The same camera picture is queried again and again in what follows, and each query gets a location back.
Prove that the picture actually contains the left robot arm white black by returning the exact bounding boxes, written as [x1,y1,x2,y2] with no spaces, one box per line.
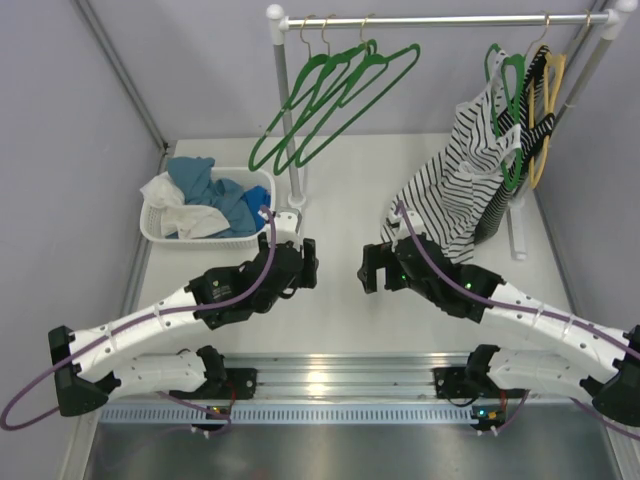
[48,235,318,417]

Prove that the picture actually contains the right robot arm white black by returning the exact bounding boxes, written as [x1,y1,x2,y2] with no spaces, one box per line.
[357,236,639,427]

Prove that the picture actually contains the white black striped tank top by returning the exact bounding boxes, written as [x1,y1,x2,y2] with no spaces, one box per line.
[380,53,520,263]

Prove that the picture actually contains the green hanger holding striped top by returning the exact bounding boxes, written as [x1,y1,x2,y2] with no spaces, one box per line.
[484,43,525,191]

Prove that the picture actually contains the yellow hanger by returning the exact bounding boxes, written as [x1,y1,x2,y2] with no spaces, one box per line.
[522,13,568,189]

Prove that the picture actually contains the bright blue garment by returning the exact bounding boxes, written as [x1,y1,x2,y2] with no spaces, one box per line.
[243,185,271,232]

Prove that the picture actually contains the teal blue shirt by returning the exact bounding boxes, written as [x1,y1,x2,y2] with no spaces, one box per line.
[167,157,257,238]

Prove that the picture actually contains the white plastic laundry basket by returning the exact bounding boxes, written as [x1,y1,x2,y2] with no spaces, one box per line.
[140,166,276,249]

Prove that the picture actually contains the black striped dark garment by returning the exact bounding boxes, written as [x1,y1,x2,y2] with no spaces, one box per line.
[474,45,556,244]

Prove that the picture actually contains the silver clothes rack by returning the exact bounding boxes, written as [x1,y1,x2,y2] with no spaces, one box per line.
[266,1,639,261]

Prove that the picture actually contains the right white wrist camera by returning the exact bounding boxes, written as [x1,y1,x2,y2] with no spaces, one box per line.
[381,219,411,248]

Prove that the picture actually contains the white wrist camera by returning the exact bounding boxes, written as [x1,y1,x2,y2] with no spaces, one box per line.
[259,207,302,250]
[381,219,411,248]

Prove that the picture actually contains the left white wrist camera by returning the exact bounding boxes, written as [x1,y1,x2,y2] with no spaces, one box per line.
[259,207,302,250]

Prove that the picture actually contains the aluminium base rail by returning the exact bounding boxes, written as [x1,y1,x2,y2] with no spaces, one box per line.
[219,352,621,401]

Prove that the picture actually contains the white slotted cable duct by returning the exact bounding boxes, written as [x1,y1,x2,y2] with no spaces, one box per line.
[99,404,503,425]

